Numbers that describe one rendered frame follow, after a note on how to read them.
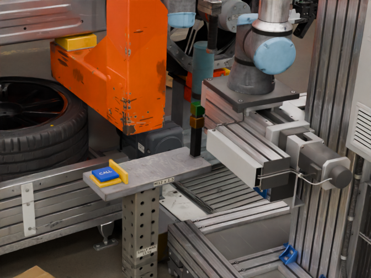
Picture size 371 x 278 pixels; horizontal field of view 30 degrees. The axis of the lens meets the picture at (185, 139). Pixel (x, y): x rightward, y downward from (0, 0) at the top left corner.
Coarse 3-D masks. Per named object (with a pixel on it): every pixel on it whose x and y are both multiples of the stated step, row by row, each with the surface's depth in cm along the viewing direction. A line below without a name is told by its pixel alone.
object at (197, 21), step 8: (248, 0) 307; (200, 16) 301; (208, 24) 302; (192, 32) 298; (200, 32) 324; (224, 32) 315; (184, 40) 322; (192, 40) 300; (200, 40) 319; (224, 40) 312; (232, 40) 310; (184, 48) 300; (192, 48) 314; (224, 48) 309; (192, 56) 302
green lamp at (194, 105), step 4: (192, 104) 244; (196, 104) 244; (200, 104) 244; (192, 108) 245; (196, 108) 243; (200, 108) 244; (204, 108) 245; (192, 112) 245; (196, 112) 243; (200, 112) 244; (204, 112) 245
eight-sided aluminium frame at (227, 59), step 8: (256, 0) 303; (256, 8) 305; (168, 24) 277; (168, 32) 279; (168, 40) 280; (168, 48) 282; (176, 48) 284; (232, 48) 306; (176, 56) 286; (184, 56) 288; (216, 56) 303; (224, 56) 305; (232, 56) 303; (184, 64) 290; (216, 64) 299; (224, 64) 302; (232, 64) 304
